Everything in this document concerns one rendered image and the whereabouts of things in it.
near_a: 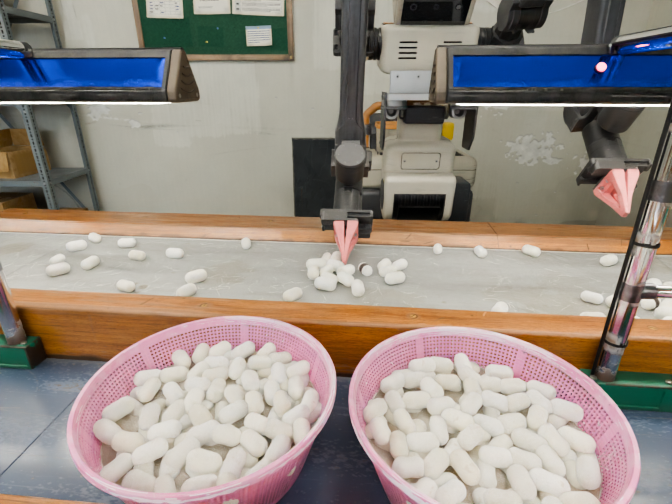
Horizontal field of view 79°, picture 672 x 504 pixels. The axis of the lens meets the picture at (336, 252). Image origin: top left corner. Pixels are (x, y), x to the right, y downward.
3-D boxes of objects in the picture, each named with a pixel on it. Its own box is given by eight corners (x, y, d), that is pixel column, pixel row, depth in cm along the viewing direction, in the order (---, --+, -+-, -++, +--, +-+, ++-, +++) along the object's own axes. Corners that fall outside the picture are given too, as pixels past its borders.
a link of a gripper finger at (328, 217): (356, 255, 73) (358, 211, 77) (317, 254, 73) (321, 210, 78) (356, 271, 79) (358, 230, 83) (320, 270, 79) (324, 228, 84)
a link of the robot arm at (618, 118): (601, 109, 85) (561, 112, 84) (635, 60, 74) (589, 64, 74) (625, 153, 79) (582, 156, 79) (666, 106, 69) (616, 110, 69)
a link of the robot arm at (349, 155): (370, 157, 90) (332, 156, 90) (375, 118, 80) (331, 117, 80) (370, 202, 84) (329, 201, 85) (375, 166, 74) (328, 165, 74)
